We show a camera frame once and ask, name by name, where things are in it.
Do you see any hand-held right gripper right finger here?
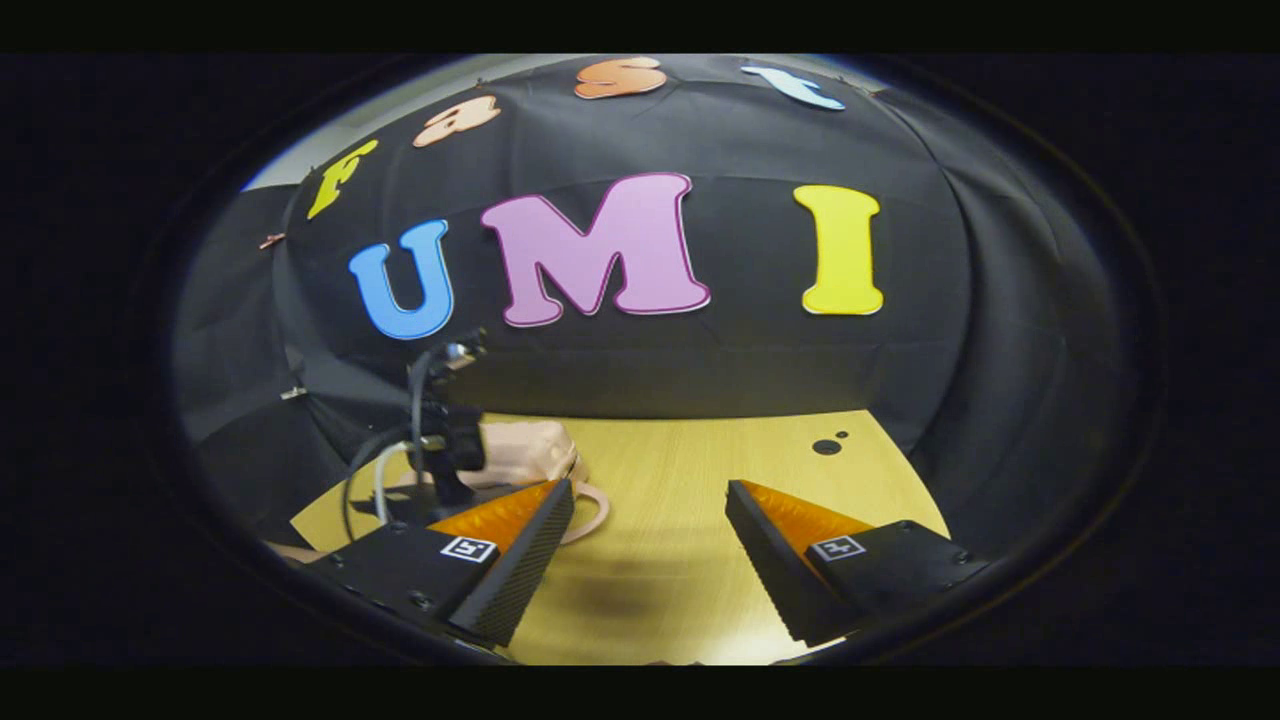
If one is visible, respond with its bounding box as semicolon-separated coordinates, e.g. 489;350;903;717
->
725;479;991;648

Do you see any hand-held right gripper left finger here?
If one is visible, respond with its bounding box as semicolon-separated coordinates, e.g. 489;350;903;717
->
303;478;578;649

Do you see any pink suitcase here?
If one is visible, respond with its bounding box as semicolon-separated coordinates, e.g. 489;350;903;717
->
385;420;611;547

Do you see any black backdrop cloth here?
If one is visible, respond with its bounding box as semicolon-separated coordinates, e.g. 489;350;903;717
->
170;53;1141;561

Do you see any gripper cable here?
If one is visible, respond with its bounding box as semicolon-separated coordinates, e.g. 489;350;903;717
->
340;350;441;546

